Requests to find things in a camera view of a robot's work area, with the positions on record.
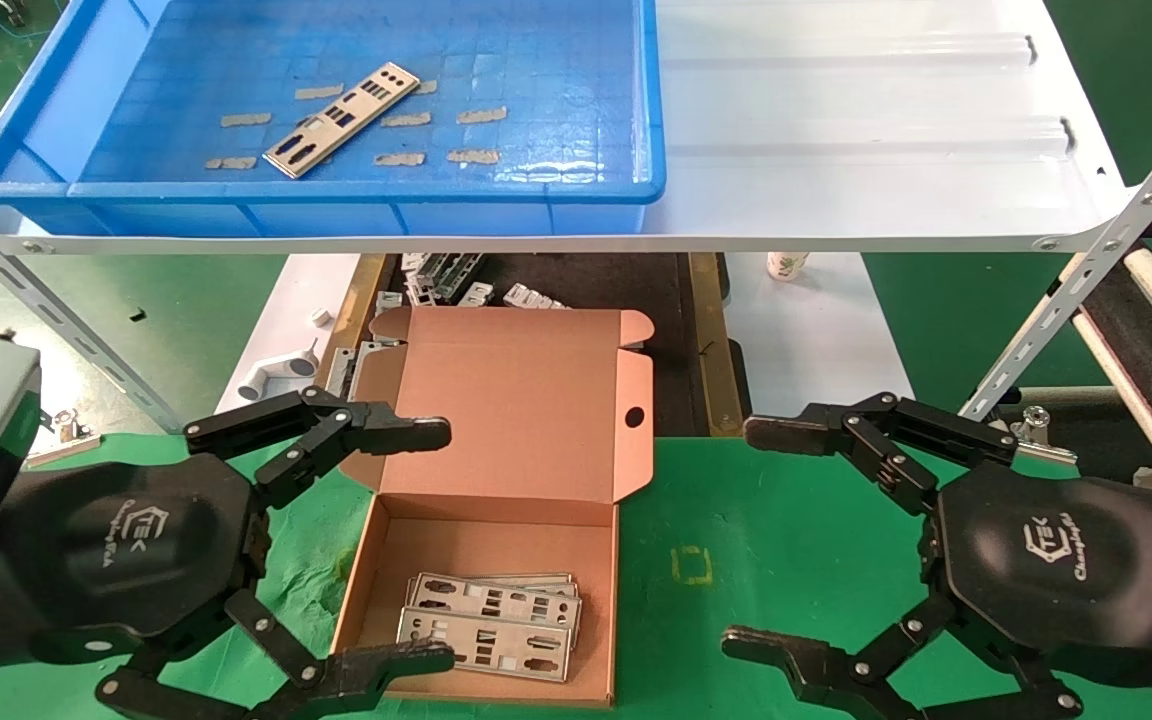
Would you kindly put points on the stack of metal brackets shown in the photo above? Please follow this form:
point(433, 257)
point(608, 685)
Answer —
point(446, 272)

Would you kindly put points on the silver metal io shield plate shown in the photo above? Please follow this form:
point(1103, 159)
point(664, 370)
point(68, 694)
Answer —
point(496, 593)
point(341, 120)
point(466, 640)

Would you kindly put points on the perforated steel shelf post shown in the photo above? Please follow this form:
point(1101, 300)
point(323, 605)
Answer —
point(1096, 265)
point(61, 315)

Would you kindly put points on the brass conveyor side rail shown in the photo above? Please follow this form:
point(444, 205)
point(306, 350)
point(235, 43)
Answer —
point(361, 300)
point(711, 350)

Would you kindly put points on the small white block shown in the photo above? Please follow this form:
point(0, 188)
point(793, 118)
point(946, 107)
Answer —
point(321, 318)

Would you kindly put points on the bent grey metal bracket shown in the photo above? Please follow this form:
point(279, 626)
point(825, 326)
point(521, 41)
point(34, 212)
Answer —
point(338, 372)

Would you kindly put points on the white paper cup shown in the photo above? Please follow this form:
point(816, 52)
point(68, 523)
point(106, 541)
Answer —
point(786, 266)

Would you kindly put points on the green table cloth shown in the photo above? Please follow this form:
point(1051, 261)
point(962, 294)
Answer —
point(786, 560)

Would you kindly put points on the open brown cardboard box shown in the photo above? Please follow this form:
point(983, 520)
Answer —
point(516, 400)

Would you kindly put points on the blue plastic tray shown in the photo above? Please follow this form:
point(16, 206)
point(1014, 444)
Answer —
point(536, 60)

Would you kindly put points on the ribbed metal bracket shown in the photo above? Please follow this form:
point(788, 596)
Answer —
point(528, 297)

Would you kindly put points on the white plastic pipe fitting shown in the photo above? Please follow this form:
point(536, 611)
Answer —
point(281, 375)

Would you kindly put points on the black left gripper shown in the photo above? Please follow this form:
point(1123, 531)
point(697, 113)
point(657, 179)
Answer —
point(116, 540)

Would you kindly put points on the white metal shelf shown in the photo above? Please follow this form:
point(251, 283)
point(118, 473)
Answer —
point(836, 150)

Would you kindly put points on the metal table clamp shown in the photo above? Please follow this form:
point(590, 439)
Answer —
point(1036, 428)
point(66, 430)

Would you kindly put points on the small metal bracket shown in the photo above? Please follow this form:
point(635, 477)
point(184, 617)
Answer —
point(477, 294)
point(388, 300)

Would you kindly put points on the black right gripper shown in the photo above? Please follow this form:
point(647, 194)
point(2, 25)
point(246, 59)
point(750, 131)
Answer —
point(1056, 560)

